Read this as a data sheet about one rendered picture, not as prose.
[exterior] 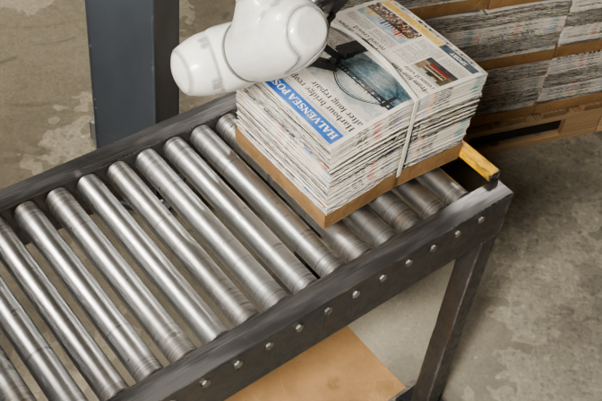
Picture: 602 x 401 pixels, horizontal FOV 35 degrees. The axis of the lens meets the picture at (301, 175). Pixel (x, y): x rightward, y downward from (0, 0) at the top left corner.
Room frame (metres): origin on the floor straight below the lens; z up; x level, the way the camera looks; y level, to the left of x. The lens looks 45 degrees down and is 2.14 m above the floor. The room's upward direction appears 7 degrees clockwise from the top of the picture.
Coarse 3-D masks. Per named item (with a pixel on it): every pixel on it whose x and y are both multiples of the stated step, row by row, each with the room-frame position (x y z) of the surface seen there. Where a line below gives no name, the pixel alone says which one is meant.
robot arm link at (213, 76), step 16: (208, 32) 1.20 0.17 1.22; (224, 32) 1.19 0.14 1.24; (176, 48) 1.18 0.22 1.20; (192, 48) 1.17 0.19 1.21; (208, 48) 1.18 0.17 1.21; (176, 64) 1.16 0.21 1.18; (192, 64) 1.15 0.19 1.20; (208, 64) 1.15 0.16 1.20; (224, 64) 1.15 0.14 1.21; (176, 80) 1.16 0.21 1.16; (192, 80) 1.14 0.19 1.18; (208, 80) 1.14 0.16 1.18; (224, 80) 1.15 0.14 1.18; (240, 80) 1.15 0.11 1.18
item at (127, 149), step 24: (168, 120) 1.45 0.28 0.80; (192, 120) 1.46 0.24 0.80; (216, 120) 1.48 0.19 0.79; (120, 144) 1.36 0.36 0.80; (144, 144) 1.37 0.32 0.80; (192, 144) 1.44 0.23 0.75; (72, 168) 1.28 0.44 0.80; (96, 168) 1.29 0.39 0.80; (0, 192) 1.19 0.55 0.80; (24, 192) 1.20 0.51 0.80; (48, 192) 1.22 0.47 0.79; (72, 192) 1.25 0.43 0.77; (48, 216) 1.21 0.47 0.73; (24, 240) 1.17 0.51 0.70
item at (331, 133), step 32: (256, 96) 1.35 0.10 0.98; (288, 96) 1.31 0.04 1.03; (320, 96) 1.31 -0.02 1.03; (352, 96) 1.32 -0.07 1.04; (384, 96) 1.33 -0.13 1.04; (256, 128) 1.37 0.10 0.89; (288, 128) 1.28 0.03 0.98; (320, 128) 1.24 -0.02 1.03; (352, 128) 1.24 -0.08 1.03; (384, 128) 1.28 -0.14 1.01; (288, 160) 1.29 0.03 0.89; (320, 160) 1.22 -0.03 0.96; (352, 160) 1.23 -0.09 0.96; (384, 160) 1.30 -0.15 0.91; (320, 192) 1.22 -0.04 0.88; (352, 192) 1.25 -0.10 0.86
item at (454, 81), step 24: (384, 0) 1.64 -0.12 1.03; (360, 24) 1.54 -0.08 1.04; (384, 24) 1.55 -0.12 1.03; (408, 24) 1.56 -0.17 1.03; (384, 48) 1.47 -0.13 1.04; (408, 48) 1.48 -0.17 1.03; (432, 48) 1.50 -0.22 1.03; (456, 48) 1.51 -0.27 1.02; (408, 72) 1.41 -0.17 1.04; (432, 72) 1.42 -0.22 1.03; (456, 72) 1.44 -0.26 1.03; (480, 72) 1.45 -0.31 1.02; (432, 96) 1.35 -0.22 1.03; (456, 96) 1.41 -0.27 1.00; (480, 96) 1.46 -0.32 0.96; (432, 120) 1.37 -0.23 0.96; (456, 120) 1.42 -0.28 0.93; (432, 144) 1.39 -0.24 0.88; (456, 144) 1.44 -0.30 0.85
